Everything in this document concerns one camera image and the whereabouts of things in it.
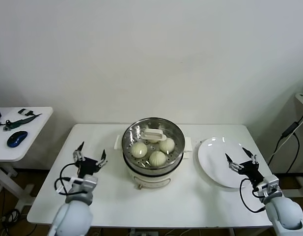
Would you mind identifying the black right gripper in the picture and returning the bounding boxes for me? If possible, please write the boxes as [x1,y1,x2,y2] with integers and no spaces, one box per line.
[225,147,264,184]

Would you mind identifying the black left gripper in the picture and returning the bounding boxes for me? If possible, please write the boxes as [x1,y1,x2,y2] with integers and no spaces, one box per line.
[72,141,108,177]

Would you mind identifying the glass lid with white handle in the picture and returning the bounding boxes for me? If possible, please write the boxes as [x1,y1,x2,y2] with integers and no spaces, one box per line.
[121,118,186,171]

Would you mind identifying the perforated steel steamer basket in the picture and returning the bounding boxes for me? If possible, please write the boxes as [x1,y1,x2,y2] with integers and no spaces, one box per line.
[121,118,186,173]

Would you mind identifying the steel steamer pot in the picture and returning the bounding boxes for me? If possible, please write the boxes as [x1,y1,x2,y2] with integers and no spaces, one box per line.
[113,134,193,190]

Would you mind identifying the white round plate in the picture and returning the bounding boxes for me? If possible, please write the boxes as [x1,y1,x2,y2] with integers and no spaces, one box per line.
[197,136,258,189]

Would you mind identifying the white side table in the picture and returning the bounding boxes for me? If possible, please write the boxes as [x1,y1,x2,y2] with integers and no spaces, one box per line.
[0,106,54,209]

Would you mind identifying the blue computer mouse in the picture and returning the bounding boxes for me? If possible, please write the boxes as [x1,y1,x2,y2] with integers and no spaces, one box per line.
[6,130,28,148]

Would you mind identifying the black and white badge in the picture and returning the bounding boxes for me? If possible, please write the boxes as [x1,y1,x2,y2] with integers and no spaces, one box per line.
[17,107,34,116]

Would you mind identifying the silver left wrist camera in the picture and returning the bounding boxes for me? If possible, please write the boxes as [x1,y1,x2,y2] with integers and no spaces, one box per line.
[69,175,99,189]

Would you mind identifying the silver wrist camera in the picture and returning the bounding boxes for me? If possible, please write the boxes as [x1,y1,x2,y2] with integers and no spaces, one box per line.
[69,175,99,189]
[254,175,281,197]

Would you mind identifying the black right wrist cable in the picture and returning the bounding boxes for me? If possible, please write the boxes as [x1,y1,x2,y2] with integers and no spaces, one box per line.
[239,178,267,214]

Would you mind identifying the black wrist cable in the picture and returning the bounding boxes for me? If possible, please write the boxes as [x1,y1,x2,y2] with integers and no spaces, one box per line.
[239,178,267,214]
[55,162,81,195]

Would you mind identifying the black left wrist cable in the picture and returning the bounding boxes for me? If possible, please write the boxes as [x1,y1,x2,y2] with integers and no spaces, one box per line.
[55,162,81,195]

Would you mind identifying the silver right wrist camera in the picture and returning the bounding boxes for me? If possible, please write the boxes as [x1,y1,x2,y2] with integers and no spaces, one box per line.
[254,175,281,197]

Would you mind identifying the black power adapter with cable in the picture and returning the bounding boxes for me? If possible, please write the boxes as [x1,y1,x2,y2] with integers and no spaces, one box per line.
[266,113,303,173]

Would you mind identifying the black floor cables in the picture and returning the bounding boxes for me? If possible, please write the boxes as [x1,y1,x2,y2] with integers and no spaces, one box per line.
[0,208,22,226]

